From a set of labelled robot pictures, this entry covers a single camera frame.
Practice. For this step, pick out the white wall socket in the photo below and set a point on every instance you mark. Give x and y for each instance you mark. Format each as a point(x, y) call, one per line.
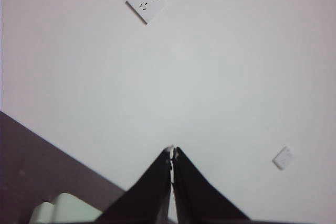
point(147, 1)
point(283, 158)

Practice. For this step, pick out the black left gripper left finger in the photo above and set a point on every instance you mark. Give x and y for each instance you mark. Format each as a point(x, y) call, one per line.
point(149, 195)

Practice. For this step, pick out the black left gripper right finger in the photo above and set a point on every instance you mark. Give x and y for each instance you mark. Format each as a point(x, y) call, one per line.
point(197, 197)

